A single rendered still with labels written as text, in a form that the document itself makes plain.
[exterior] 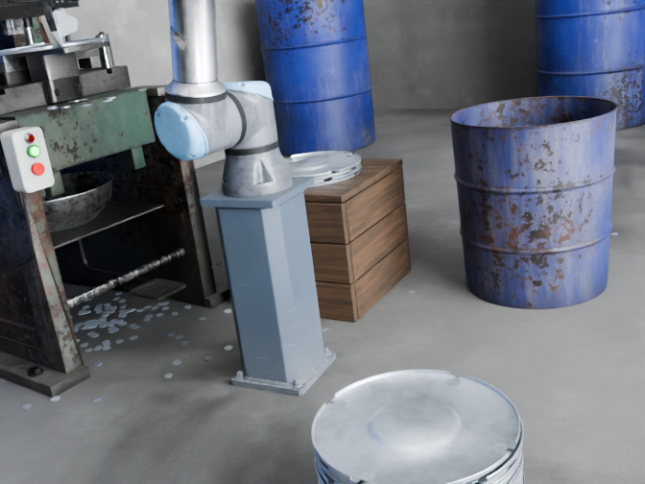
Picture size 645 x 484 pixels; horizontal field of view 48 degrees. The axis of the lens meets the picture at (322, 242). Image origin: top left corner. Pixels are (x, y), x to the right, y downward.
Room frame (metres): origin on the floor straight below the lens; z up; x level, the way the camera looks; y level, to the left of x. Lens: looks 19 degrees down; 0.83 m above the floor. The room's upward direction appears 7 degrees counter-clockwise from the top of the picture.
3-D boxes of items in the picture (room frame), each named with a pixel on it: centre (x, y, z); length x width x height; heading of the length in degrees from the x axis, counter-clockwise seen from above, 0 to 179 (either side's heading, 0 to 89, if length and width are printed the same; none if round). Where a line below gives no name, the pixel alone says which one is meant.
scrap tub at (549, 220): (1.89, -0.58, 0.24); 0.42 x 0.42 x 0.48
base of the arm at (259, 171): (1.54, 0.12, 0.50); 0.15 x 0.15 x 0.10
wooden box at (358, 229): (2.02, 0.01, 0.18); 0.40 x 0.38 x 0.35; 58
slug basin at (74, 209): (2.01, 0.73, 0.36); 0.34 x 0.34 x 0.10
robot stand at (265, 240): (1.54, 0.12, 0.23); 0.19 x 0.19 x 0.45; 61
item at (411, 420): (0.89, -0.10, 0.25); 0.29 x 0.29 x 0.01
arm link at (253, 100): (1.54, 0.13, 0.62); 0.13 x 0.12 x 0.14; 139
